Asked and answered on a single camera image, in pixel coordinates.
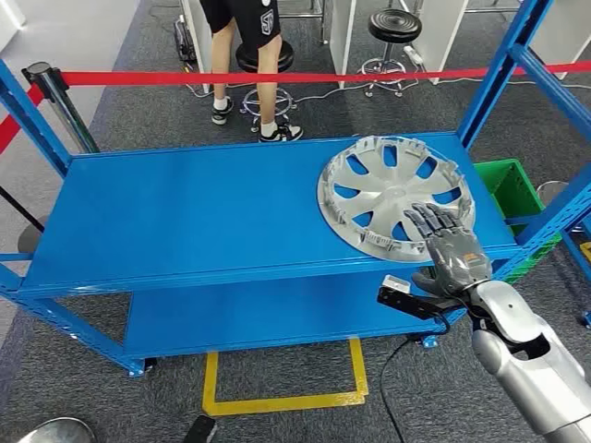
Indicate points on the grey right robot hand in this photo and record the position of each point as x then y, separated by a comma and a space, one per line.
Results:
454, 260

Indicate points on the silver plastic hubcap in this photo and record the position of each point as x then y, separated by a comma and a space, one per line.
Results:
392, 198

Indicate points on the blue metal shelf rack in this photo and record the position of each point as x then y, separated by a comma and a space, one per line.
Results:
184, 202

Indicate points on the green plastic crate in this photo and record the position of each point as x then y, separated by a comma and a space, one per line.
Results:
508, 189

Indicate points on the chrome stanchion base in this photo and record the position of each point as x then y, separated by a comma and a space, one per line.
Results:
552, 191
55, 433

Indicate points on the white power strip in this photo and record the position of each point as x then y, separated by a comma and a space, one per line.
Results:
414, 55

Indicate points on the white desk panel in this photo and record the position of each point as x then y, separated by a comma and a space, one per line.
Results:
341, 37
438, 30
558, 30
198, 37

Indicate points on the black round stool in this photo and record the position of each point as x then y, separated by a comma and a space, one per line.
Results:
286, 58
395, 24

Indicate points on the red barrier belt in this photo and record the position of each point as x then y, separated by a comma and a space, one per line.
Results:
277, 78
13, 125

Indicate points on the black left robot foot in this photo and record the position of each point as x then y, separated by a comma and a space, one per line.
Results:
201, 430

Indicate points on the black floor device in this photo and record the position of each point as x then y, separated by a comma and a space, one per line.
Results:
183, 40

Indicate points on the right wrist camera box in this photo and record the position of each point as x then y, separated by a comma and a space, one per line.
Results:
406, 301

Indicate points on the chrome stanchion post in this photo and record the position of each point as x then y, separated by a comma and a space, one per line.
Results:
64, 110

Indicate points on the black post with round base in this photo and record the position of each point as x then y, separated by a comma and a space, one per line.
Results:
32, 235

